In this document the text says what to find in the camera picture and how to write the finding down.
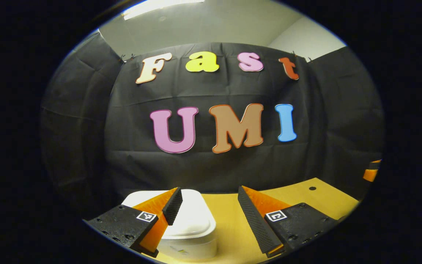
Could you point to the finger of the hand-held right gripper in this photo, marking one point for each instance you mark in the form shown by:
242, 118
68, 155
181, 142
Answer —
370, 175

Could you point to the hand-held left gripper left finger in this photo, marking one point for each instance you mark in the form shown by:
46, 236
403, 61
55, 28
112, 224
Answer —
174, 205

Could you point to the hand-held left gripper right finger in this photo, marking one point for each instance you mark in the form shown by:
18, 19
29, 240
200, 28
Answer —
255, 223

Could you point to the white desktop garbage bin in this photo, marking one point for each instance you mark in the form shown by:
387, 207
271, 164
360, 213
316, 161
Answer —
192, 220

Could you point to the wooden desktop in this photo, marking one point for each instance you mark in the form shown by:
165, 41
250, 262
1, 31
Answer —
306, 200

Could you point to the black backdrop cloth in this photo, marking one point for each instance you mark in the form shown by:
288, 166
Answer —
211, 168

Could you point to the ceiling light panel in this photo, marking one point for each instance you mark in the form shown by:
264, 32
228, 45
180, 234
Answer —
159, 8

